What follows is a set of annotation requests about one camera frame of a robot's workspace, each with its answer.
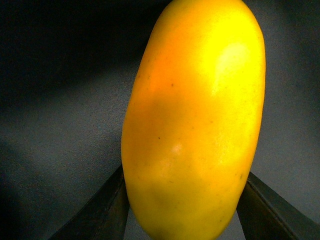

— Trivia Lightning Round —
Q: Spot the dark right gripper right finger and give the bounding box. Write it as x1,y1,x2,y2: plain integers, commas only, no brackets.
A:
236,172,320,240

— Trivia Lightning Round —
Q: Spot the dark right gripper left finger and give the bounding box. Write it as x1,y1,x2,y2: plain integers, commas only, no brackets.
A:
50,166,130,240

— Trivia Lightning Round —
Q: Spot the yellow mango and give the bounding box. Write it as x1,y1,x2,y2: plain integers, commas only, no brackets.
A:
121,0,266,240

